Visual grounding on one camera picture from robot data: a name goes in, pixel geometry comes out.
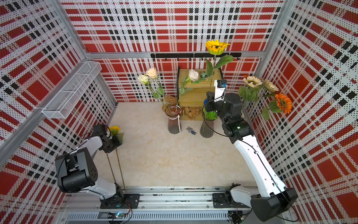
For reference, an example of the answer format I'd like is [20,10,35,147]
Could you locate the dark pink ribbed vase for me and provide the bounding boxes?
[200,119,214,138]

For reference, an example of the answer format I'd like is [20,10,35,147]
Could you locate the cream rose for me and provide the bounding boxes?
[145,67,168,105]

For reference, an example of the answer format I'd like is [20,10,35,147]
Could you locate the red daisy flower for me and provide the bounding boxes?
[105,153,117,183]

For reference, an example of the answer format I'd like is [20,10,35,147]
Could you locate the beige daisy flower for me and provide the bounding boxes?
[263,80,279,98]
[238,76,263,102]

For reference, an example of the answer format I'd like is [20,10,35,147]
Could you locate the green toy with lanyard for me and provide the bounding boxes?
[195,71,208,84]

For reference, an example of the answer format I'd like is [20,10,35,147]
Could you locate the yellow daisy flower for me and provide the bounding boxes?
[205,40,234,88]

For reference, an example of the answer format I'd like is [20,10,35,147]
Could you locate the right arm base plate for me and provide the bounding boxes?
[212,192,250,209]

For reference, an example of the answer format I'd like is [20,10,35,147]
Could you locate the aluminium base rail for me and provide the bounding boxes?
[55,186,261,224]

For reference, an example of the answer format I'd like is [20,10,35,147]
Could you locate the white wire wall basket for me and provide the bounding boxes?
[42,61,101,119]

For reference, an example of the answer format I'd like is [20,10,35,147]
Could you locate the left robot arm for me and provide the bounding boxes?
[55,124,124,203]

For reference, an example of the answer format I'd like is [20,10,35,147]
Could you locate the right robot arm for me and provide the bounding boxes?
[204,91,298,222]

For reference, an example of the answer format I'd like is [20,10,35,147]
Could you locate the circuit board on rail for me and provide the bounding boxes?
[107,212,127,220]

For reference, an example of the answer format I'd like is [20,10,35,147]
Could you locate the pale green rose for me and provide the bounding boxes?
[138,74,169,112]

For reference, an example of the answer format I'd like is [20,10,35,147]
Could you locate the brown teddy bear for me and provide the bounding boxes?
[162,93,204,121]

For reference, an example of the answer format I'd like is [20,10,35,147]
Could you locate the pink glass vase with ribbon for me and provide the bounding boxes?
[165,105,181,134]

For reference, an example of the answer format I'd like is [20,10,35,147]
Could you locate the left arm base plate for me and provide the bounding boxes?
[100,194,140,209]

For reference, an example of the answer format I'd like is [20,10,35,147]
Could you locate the small grey toy figure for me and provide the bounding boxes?
[186,127,196,135]

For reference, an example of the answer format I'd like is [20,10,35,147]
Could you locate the white rose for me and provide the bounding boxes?
[179,69,199,96]

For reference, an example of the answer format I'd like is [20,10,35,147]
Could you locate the wooden shelf black frame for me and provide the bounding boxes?
[176,66,223,104]

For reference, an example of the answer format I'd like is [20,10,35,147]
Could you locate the black hook rail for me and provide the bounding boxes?
[150,52,242,60]

